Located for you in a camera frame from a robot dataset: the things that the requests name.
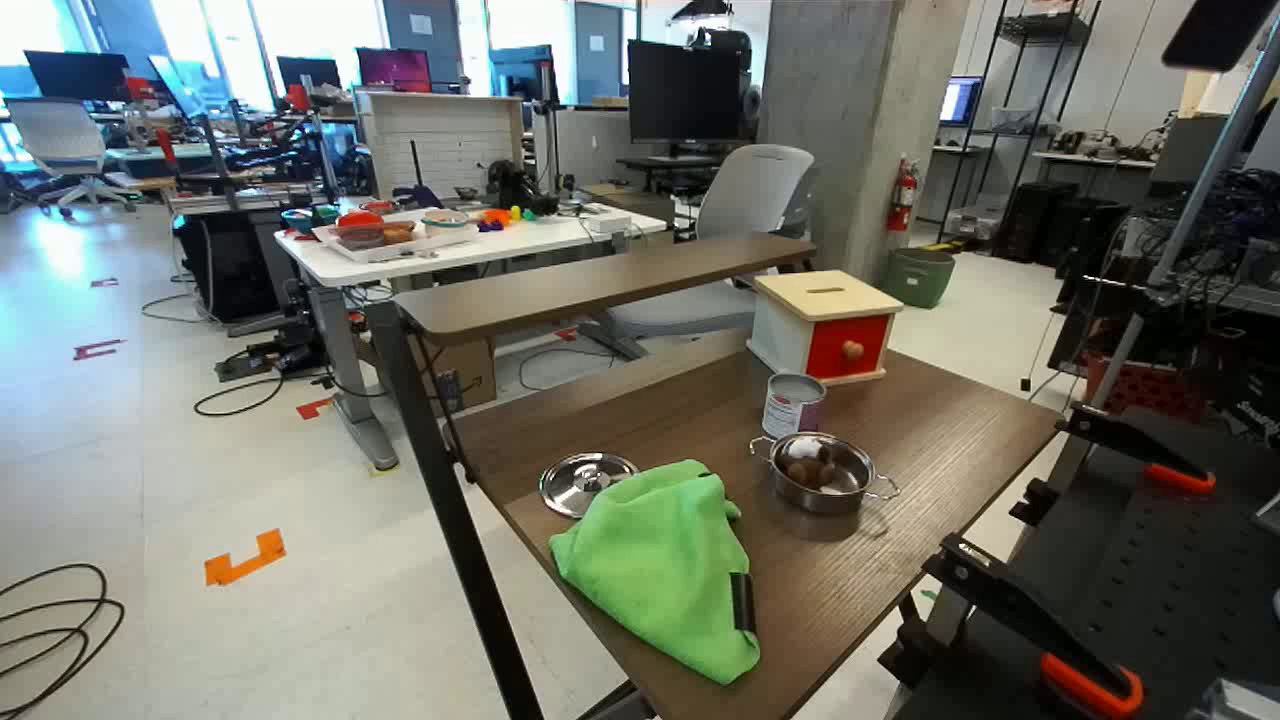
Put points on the grey office chair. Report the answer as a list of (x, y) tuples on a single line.
[(757, 192)]

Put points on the white office desk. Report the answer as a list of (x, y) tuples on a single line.
[(440, 241)]

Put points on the black computer monitor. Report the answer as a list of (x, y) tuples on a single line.
[(676, 92)]

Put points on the green microfiber cloth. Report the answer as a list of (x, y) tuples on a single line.
[(660, 558)]

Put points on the wooden box with red drawer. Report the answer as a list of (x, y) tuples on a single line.
[(826, 327)]

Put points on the black clamp orange tip far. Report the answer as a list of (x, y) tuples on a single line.
[(1162, 463)]

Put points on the orange items on desk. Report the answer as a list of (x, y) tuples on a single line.
[(372, 226)]

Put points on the orange floor tape marker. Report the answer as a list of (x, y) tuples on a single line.
[(230, 569)]

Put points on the black metal frame post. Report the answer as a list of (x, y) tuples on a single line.
[(438, 453)]

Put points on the red fire extinguisher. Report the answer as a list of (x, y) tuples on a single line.
[(903, 197)]

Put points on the brown object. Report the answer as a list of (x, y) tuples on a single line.
[(806, 463)]

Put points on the black clamp orange tip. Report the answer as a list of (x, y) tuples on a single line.
[(1162, 463), (1067, 661)]

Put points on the dark wooden shelf board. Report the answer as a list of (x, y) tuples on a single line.
[(590, 286)]

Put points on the black metal shelving rack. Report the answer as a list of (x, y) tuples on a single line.
[(1004, 104)]

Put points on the concrete pillar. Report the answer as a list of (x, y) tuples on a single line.
[(857, 84)]

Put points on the white office chair far left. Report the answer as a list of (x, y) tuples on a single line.
[(71, 145)]

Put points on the black clamp orange tip near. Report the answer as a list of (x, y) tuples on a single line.
[(1067, 661)]

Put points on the white tin can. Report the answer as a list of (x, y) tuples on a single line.
[(790, 407)]

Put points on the green bin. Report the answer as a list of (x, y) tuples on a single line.
[(918, 277)]

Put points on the round steel pot lid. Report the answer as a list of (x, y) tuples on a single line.
[(579, 483)]

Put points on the small steel pot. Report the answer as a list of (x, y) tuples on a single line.
[(851, 488)]

